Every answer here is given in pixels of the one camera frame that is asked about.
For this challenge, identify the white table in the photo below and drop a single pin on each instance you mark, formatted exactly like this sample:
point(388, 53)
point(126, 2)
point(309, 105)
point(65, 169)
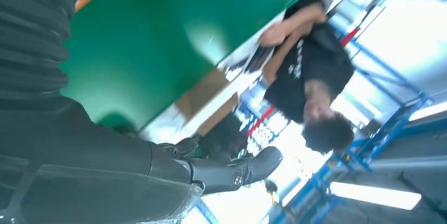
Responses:
point(153, 133)

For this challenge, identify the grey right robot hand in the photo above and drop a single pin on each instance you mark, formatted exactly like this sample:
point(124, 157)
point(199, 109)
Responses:
point(87, 166)

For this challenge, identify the person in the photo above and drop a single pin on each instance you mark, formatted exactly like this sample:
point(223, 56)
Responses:
point(314, 61)

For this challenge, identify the ceiling light panel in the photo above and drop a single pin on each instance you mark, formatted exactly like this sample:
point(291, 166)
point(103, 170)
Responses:
point(375, 196)
point(429, 110)

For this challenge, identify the black tablet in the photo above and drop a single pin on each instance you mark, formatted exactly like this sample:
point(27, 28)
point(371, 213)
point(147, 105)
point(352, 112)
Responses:
point(260, 60)

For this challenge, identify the black chair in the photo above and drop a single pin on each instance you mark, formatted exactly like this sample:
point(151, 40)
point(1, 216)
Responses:
point(225, 138)

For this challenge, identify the blue metal rack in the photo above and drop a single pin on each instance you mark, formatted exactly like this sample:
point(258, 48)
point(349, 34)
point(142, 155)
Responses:
point(391, 124)

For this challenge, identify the green table board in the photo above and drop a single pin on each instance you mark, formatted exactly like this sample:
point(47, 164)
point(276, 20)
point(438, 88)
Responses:
point(139, 41)

